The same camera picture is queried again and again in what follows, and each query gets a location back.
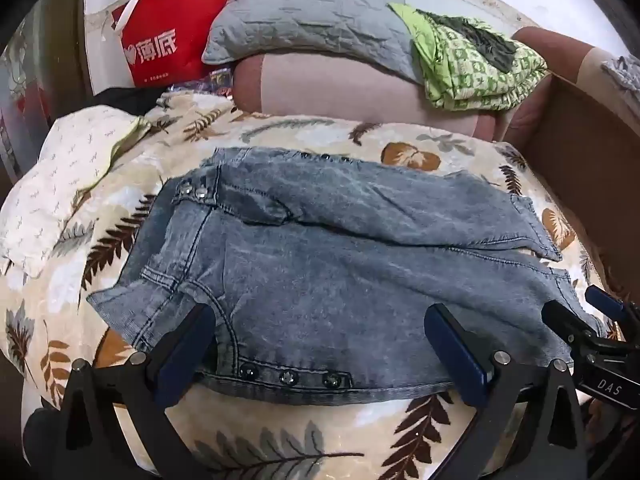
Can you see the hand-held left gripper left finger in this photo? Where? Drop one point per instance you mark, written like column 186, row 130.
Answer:
column 186, row 347

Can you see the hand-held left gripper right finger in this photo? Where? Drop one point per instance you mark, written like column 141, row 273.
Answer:
column 456, row 355

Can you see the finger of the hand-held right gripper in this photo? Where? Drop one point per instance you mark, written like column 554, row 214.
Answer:
column 570, row 325
column 607, row 305

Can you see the blue denim pants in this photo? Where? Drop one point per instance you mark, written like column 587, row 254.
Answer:
column 350, row 280

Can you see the brown cardboard box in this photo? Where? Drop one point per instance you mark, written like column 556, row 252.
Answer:
column 590, row 170

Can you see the leaf print blanket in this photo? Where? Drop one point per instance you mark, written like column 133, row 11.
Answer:
column 310, row 440

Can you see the white patterned pillow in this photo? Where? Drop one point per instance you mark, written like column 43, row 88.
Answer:
column 65, row 170

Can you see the grey lace cloth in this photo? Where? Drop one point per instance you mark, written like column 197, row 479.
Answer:
column 622, row 77

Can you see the black cloth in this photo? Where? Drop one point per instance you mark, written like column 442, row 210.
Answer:
column 125, row 99

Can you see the colourful snack packets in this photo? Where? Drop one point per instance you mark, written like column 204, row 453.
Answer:
column 215, row 84

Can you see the green patterned cloth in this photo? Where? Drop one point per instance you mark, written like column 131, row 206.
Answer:
column 475, row 70

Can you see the pink bolster pillow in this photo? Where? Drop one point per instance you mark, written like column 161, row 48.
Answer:
column 330, row 90

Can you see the wooden door with glass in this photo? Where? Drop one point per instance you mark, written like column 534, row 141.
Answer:
column 22, row 90

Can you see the red shopping bag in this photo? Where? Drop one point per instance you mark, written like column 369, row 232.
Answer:
column 170, row 35

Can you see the grey quilted pillow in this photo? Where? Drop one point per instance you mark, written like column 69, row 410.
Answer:
column 310, row 15

